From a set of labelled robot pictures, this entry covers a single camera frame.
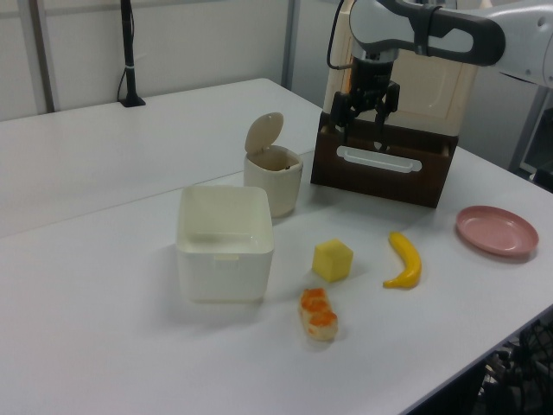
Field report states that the black camera stand pole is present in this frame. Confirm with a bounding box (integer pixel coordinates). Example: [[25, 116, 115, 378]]
[[118, 0, 147, 107]]

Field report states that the white drawer handle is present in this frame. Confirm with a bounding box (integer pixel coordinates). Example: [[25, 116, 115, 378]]
[[335, 144, 423, 176]]

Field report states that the white square plastic box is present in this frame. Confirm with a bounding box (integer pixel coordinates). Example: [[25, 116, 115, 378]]
[[175, 184, 275, 303]]

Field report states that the yellow toy banana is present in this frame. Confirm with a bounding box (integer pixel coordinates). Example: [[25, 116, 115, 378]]
[[382, 231, 423, 290]]

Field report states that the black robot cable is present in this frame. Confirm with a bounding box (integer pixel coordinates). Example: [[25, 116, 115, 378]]
[[327, 0, 353, 71]]

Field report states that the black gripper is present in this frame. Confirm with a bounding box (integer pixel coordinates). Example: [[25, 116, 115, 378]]
[[331, 56, 401, 144]]

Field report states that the orange bread slice toy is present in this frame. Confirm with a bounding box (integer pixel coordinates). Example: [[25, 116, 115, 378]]
[[299, 287, 340, 342]]

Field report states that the yellow cube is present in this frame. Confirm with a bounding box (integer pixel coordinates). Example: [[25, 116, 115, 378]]
[[312, 238, 354, 284]]

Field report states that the cream toy cabinet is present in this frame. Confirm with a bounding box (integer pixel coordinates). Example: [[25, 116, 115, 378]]
[[323, 0, 480, 139]]

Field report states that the black mesh chair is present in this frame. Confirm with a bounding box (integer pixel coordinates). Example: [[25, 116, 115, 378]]
[[486, 302, 553, 415]]

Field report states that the brown wooden drawer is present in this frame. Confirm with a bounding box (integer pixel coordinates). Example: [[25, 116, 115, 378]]
[[309, 111, 459, 209]]

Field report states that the beige flip-lid mini bin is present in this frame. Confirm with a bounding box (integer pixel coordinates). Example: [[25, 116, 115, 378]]
[[243, 112, 303, 219]]

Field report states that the pink plate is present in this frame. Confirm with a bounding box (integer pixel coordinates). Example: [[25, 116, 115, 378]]
[[455, 205, 540, 259]]

